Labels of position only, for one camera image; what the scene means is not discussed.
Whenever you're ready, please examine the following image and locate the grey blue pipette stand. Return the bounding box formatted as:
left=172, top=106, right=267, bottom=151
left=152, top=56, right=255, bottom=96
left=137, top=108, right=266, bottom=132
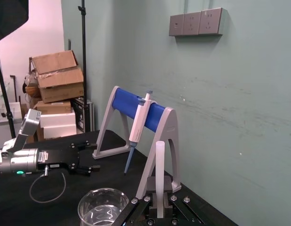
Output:
left=92, top=85, right=183, bottom=201

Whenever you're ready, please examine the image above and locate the tall black light stand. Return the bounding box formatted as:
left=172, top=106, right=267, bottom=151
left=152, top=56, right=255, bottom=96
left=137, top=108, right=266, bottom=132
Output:
left=77, top=0, right=95, bottom=133

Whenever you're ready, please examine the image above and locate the black softbox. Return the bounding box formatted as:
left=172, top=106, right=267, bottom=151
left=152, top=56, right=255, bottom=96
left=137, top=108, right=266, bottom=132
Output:
left=0, top=0, right=30, bottom=45

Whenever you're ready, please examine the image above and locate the grey wall socket panel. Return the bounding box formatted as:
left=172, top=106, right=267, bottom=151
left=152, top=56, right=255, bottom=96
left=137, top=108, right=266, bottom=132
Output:
left=169, top=7, right=224, bottom=37

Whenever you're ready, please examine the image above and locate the black tripod leg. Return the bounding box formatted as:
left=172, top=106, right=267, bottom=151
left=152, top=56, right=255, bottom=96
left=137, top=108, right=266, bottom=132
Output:
left=0, top=43, right=17, bottom=139

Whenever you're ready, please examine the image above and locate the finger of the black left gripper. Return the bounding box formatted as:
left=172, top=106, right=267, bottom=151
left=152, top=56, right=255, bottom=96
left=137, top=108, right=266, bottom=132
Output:
left=70, top=163, right=101, bottom=177
left=70, top=140, right=98, bottom=152

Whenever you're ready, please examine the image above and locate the clear glass beaker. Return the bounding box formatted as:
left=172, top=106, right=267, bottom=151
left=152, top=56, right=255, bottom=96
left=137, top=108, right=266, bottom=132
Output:
left=77, top=187, right=130, bottom=226

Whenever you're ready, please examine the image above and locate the white translucent stirring rod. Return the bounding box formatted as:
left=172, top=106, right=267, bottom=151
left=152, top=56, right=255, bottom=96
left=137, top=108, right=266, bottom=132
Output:
left=155, top=140, right=166, bottom=219

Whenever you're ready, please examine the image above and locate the white blue pipette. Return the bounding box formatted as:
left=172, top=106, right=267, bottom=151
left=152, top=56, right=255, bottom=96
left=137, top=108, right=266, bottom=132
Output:
left=123, top=90, right=154, bottom=176

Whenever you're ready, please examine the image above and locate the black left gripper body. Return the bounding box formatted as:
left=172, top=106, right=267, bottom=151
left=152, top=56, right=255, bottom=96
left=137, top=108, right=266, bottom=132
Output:
left=37, top=142, right=82, bottom=175

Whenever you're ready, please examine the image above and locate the black table cloth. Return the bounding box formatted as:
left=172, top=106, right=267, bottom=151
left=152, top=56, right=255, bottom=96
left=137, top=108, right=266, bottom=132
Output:
left=0, top=129, right=239, bottom=226

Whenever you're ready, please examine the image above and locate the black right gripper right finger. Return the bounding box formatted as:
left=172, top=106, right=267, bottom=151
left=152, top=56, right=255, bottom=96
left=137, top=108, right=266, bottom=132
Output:
left=162, top=176, right=206, bottom=226

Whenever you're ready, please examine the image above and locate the small flat cardboard box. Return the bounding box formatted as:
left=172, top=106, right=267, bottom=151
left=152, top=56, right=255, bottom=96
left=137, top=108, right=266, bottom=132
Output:
left=33, top=100, right=72, bottom=116

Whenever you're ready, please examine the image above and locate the white foam box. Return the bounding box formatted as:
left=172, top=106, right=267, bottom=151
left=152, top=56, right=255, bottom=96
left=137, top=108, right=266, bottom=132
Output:
left=39, top=112, right=77, bottom=139

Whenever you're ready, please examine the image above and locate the brown printed cardboard box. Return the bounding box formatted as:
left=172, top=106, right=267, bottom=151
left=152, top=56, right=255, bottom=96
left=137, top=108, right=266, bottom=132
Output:
left=39, top=81, right=85, bottom=104

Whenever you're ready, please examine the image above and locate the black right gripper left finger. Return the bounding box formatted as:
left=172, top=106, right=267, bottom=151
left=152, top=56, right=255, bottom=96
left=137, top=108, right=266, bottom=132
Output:
left=113, top=176, right=158, bottom=226

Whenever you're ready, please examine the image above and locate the thin dark gripper cable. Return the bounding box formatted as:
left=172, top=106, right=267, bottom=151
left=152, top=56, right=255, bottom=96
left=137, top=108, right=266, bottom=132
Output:
left=29, top=171, right=67, bottom=203

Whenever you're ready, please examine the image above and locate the black equipment case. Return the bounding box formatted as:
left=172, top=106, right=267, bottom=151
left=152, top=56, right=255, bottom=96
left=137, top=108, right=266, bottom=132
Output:
left=72, top=97, right=95, bottom=134

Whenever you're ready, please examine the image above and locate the open brown cardboard box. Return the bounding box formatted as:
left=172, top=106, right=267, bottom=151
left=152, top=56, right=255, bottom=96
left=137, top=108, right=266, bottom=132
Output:
left=32, top=49, right=85, bottom=89

